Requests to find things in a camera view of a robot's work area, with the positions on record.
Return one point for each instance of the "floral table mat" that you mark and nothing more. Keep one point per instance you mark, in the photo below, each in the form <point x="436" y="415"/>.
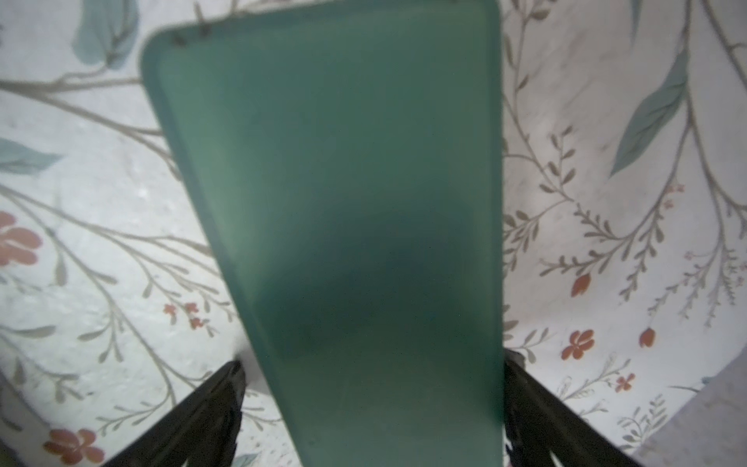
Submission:
<point x="625" y="226"/>

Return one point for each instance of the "green pencil case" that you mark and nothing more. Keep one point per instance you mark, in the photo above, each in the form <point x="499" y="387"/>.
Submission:
<point x="344" y="161"/>

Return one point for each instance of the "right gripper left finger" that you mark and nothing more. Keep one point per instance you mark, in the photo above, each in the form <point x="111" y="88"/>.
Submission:
<point x="200" y="431"/>

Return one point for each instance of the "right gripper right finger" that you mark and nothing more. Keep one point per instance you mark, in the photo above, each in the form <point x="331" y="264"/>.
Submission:
<point x="542" y="431"/>

